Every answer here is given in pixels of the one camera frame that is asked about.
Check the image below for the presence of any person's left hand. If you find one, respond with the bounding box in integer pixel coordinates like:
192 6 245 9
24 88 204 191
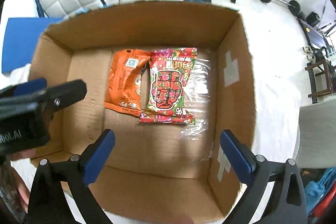
10 148 36 212

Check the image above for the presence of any blue cloth pile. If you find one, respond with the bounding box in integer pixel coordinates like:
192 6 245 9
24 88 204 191
304 167 335 214

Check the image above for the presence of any blue foam mat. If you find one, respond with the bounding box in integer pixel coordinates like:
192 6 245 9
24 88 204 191
2 18 63 73

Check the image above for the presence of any orange snack packet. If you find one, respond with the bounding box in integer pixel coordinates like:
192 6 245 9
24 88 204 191
104 49 150 117

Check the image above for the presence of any open cardboard box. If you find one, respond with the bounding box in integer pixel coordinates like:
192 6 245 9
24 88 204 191
29 1 256 223

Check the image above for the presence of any red floral snack packet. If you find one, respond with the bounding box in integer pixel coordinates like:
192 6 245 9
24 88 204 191
139 48 198 124

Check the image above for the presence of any black treadmill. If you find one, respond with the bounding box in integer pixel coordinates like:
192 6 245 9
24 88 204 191
297 19 335 57

